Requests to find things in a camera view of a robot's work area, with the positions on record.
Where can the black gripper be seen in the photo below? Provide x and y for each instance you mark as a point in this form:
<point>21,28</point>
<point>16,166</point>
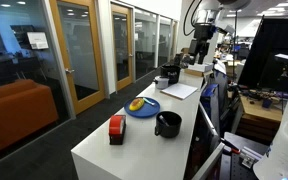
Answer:
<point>200,43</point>

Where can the black mug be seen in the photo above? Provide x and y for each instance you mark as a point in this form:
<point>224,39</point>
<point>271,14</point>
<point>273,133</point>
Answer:
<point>173,119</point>

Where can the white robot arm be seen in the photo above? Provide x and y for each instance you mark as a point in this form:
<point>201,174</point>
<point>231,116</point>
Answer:
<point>206,20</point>

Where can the black trash bin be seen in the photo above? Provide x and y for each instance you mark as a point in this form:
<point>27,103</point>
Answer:
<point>172,72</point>

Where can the white legal pad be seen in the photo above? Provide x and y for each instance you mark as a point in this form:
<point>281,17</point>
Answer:
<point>179,91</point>

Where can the small grey pot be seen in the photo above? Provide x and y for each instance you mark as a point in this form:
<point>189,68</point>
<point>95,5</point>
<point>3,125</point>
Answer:
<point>161,82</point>

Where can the black monitor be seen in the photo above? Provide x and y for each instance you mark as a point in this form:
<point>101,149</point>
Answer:
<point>261,70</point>

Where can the light blue spoon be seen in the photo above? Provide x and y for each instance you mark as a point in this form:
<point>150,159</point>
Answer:
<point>149,102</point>

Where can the blue plate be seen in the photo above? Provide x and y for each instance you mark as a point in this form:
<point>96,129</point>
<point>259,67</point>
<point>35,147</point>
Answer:
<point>145,111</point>

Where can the yellow corn toy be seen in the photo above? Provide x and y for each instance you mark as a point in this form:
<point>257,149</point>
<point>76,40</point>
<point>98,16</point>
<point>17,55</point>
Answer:
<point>136,104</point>

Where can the wooden desk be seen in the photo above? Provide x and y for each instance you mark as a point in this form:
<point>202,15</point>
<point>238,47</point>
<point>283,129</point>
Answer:
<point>254,122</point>

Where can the red tape dispenser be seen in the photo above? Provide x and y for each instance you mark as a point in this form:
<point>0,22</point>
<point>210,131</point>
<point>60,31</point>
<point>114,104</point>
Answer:
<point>117,127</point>

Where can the white cabinet counter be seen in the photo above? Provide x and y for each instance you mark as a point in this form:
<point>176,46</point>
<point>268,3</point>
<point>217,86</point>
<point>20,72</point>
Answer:
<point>143,155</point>

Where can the orange sofa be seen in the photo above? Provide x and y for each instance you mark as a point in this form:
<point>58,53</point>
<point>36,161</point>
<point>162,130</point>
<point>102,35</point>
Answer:
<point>25,107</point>

